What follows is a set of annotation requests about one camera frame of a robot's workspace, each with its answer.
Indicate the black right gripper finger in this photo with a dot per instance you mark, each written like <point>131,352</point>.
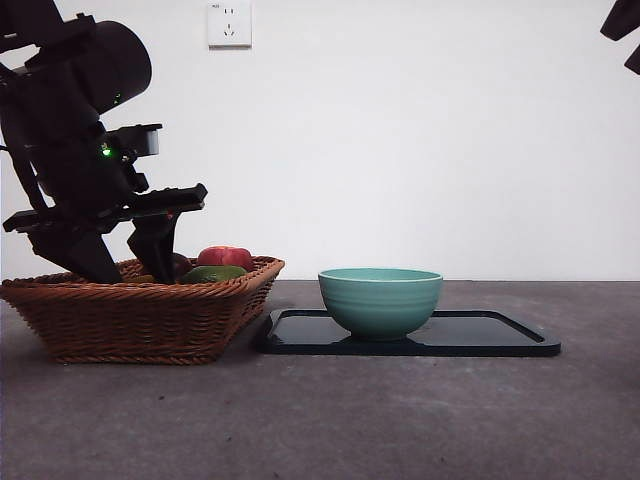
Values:
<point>622,20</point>
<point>634,60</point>

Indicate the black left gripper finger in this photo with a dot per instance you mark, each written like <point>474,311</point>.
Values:
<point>155,245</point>
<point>82,255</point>

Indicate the orange yellow fruit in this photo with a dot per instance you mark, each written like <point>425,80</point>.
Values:
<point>142,279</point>

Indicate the teal ribbed bowl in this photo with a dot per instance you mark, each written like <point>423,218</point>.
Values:
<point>380,305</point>

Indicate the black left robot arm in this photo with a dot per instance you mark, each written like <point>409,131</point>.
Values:
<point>60,125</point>

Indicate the dark purple fruit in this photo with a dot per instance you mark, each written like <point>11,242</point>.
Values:
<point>182,262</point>

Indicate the green fruit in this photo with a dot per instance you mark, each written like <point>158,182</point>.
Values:
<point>212,275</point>

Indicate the red apple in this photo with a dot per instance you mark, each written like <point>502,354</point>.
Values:
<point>225,256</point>

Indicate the brown wicker basket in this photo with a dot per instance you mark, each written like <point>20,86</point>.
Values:
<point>130,320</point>

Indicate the black rectangular tray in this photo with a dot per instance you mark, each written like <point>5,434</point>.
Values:
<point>475,337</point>

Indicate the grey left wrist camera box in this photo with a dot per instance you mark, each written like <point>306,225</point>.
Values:
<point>151,142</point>

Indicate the white wall socket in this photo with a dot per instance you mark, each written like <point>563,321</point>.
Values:
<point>230,27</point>

